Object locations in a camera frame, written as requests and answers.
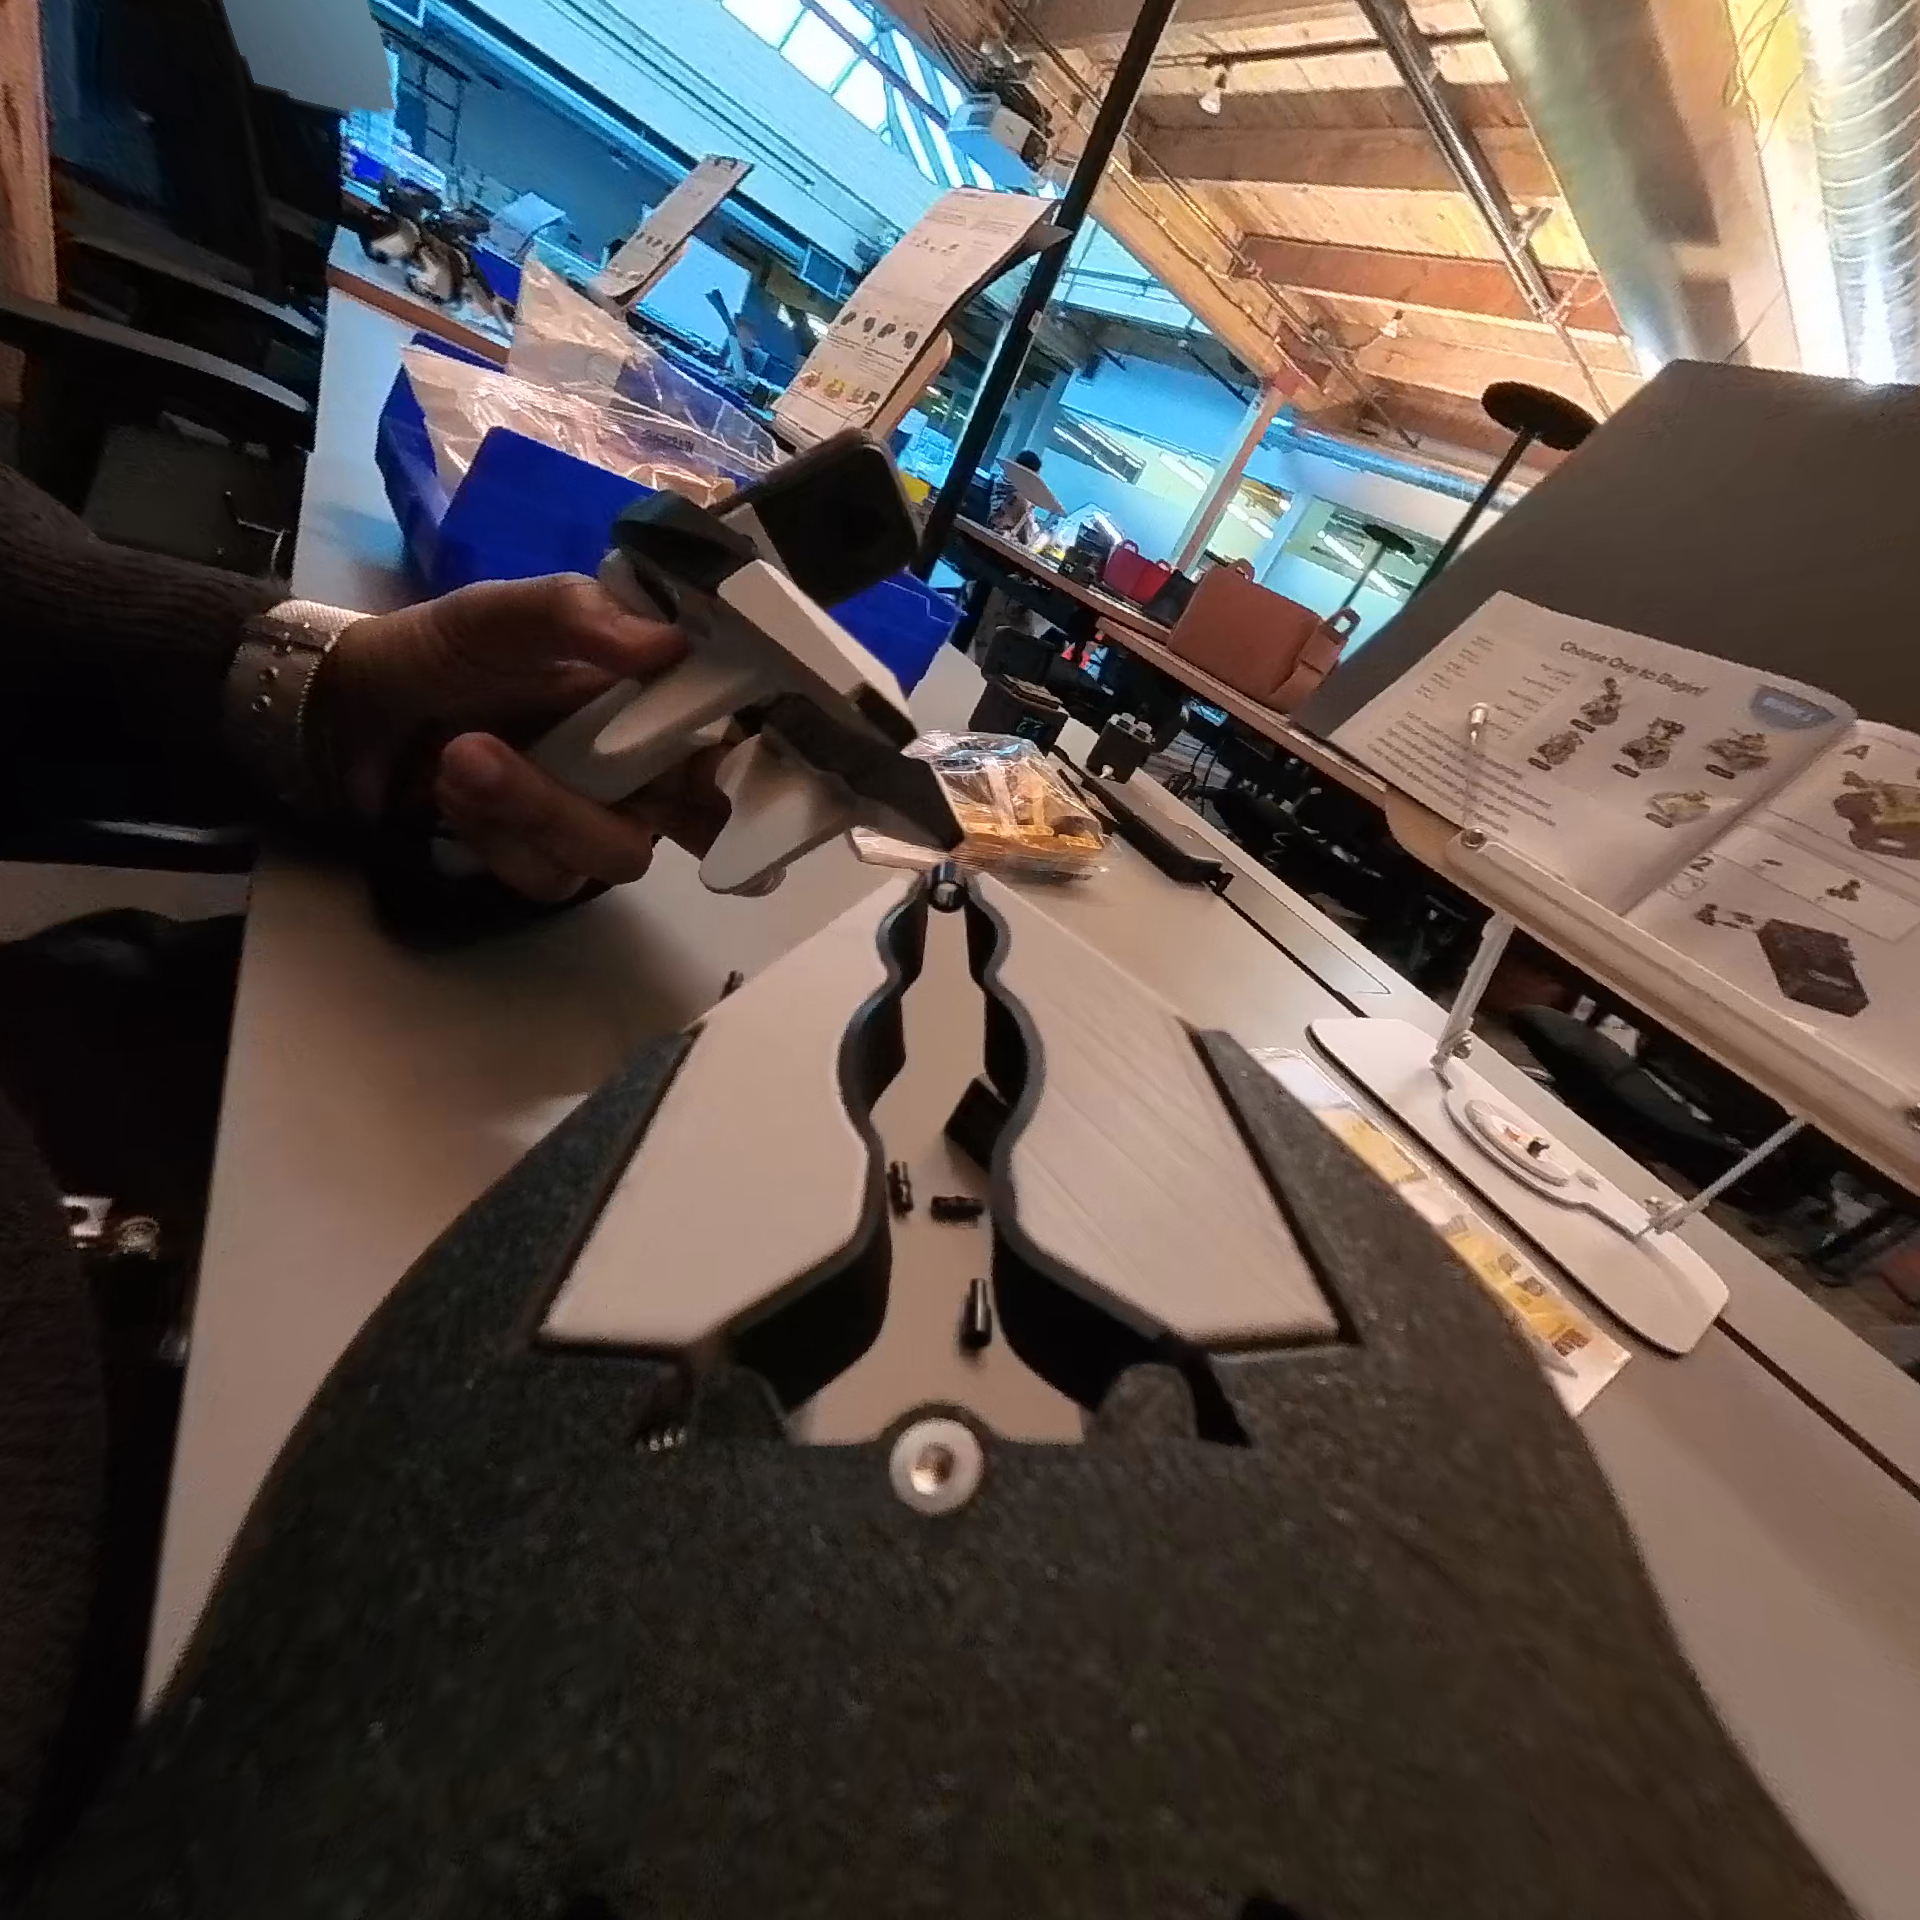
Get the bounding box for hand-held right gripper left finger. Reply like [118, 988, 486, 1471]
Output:
[537, 874, 929, 1413]

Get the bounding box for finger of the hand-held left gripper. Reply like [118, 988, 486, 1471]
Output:
[711, 562, 966, 847]

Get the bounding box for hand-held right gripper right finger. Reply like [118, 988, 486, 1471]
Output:
[963, 874, 1345, 1413]

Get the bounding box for person's left forearm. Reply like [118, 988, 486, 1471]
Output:
[0, 464, 255, 863]

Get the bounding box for person's left hand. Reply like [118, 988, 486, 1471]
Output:
[321, 573, 687, 906]

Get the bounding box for small black device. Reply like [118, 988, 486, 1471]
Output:
[966, 627, 1070, 755]

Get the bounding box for instruction sheet stand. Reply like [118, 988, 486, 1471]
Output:
[772, 187, 1070, 443]
[591, 152, 754, 301]

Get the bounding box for bag of yellow parts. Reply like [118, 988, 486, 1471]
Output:
[849, 728, 1109, 888]

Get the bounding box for clear bags of parts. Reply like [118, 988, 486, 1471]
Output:
[404, 246, 781, 482]

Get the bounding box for blue plastic bin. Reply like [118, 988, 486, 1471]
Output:
[374, 352, 963, 662]

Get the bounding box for black pole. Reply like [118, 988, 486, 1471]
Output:
[914, 0, 1180, 565]

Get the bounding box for black flat bar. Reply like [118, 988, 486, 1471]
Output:
[1079, 773, 1228, 888]

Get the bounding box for yellow grey sticker sheet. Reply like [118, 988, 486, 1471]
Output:
[1252, 1048, 1633, 1414]

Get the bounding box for metal wristwatch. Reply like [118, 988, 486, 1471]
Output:
[225, 598, 367, 781]

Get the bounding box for black round floor lamp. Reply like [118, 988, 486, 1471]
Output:
[1439, 381, 1601, 572]

